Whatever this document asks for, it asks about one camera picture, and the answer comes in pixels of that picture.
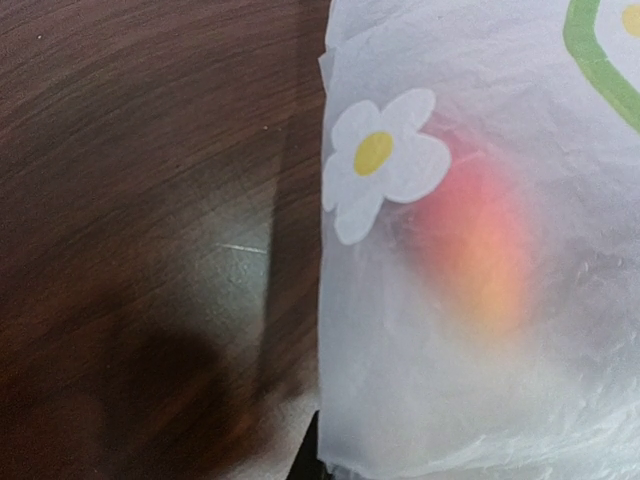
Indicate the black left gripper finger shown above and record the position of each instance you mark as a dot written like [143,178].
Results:
[306,464]

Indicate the red orange mango fruit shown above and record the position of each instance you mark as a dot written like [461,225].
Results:
[472,237]

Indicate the clear plastic bag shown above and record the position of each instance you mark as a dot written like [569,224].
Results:
[551,90]

